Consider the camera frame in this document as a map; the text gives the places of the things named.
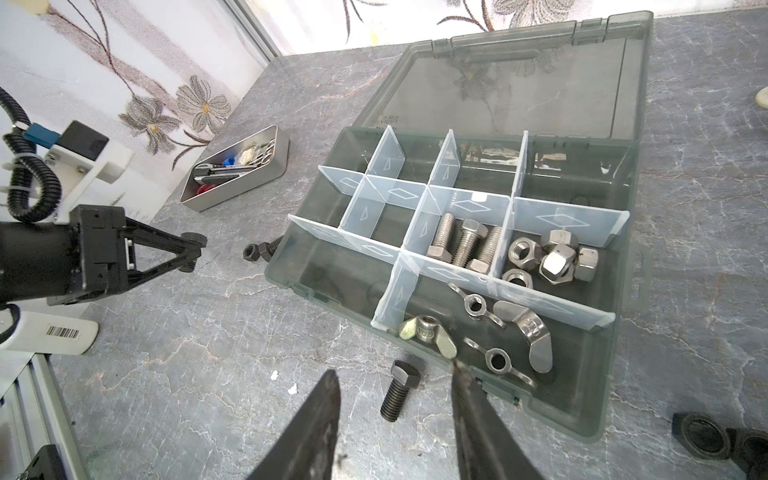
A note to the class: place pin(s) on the black hex nut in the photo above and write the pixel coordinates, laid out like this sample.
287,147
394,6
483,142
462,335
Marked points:
263,250

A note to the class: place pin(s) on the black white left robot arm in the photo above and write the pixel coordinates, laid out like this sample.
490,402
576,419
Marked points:
65,252

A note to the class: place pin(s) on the aluminium rail frame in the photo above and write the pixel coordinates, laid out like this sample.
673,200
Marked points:
33,416

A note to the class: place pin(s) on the silver wing nut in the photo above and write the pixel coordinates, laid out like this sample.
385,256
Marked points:
533,330
476,306
499,362
429,331

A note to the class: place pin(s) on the metal tongs with white tips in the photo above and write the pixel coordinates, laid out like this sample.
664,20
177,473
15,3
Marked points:
761,98

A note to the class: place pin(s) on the white plastic bottle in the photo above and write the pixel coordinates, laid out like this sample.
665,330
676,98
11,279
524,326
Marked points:
33,332

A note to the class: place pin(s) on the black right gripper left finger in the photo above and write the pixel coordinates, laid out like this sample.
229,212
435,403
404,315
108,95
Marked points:
306,448

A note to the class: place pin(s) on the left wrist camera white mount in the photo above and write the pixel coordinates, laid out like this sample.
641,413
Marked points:
82,156

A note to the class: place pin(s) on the cluster black hex nuts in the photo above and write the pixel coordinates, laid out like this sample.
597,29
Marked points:
703,438

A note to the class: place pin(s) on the black bolt near box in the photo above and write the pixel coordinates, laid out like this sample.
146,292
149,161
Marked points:
405,377

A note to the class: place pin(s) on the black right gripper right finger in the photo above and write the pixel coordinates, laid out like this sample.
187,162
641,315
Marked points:
485,447

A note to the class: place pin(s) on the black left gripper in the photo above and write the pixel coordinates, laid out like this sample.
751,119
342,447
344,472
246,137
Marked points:
104,244

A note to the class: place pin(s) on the green plastic organizer box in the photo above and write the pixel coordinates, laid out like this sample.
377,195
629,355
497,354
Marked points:
532,129

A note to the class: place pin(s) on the silver nuts in box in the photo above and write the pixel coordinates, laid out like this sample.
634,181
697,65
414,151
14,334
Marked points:
557,257

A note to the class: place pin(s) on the silver bolts in box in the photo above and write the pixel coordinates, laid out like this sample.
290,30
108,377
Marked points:
476,246

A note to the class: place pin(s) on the metal tray with tools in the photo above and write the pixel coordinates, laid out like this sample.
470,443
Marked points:
249,163

